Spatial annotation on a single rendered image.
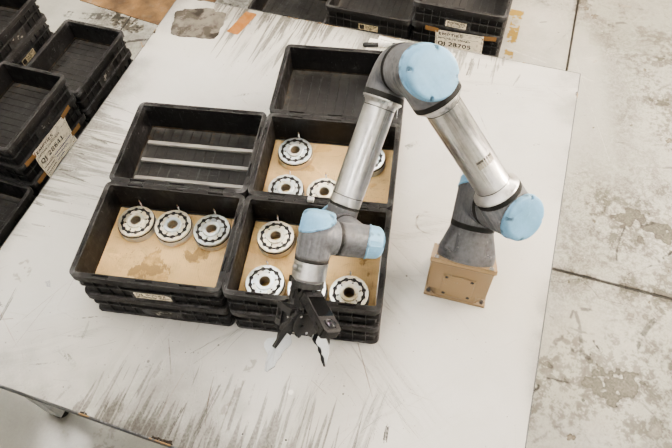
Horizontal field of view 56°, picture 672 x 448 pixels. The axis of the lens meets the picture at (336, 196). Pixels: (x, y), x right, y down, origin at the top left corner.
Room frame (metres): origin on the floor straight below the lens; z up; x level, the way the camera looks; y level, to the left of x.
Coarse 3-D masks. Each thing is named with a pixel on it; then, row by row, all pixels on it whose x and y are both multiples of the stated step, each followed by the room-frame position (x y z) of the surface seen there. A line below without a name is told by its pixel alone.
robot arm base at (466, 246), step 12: (456, 228) 0.83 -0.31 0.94; (468, 228) 0.81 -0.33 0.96; (480, 228) 0.81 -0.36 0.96; (444, 240) 0.81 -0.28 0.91; (456, 240) 0.80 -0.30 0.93; (468, 240) 0.79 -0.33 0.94; (480, 240) 0.79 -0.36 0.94; (492, 240) 0.80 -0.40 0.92; (444, 252) 0.78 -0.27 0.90; (456, 252) 0.77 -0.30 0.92; (468, 252) 0.76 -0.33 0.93; (480, 252) 0.76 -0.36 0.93; (492, 252) 0.77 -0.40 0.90; (468, 264) 0.74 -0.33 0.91; (480, 264) 0.74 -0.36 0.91; (492, 264) 0.75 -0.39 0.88
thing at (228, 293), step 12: (300, 204) 0.94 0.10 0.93; (312, 204) 0.93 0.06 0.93; (324, 204) 0.93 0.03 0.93; (240, 216) 0.91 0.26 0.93; (240, 228) 0.87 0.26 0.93; (384, 228) 0.85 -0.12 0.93; (384, 252) 0.77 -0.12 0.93; (228, 264) 0.76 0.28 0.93; (384, 264) 0.74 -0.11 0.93; (228, 276) 0.73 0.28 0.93; (384, 276) 0.71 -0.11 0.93; (252, 300) 0.67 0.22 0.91; (264, 300) 0.66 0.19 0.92; (276, 300) 0.66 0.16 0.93; (348, 312) 0.63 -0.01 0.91; (360, 312) 0.62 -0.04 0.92; (372, 312) 0.62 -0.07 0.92
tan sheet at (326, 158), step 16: (320, 144) 1.22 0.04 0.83; (272, 160) 1.17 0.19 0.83; (320, 160) 1.16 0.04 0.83; (336, 160) 1.15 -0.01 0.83; (272, 176) 1.11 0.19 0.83; (304, 176) 1.10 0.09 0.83; (320, 176) 1.10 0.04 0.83; (336, 176) 1.10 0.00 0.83; (384, 176) 1.09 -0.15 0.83; (304, 192) 1.04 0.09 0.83; (368, 192) 1.03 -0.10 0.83; (384, 192) 1.03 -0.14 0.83
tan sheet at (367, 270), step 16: (256, 224) 0.94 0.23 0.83; (256, 240) 0.89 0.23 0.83; (256, 256) 0.84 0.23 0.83; (288, 256) 0.83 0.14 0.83; (336, 256) 0.83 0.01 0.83; (288, 272) 0.78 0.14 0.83; (336, 272) 0.78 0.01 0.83; (352, 272) 0.77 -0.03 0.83; (368, 272) 0.77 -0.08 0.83; (240, 288) 0.75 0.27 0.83; (368, 288) 0.72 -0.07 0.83; (368, 304) 0.68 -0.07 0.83
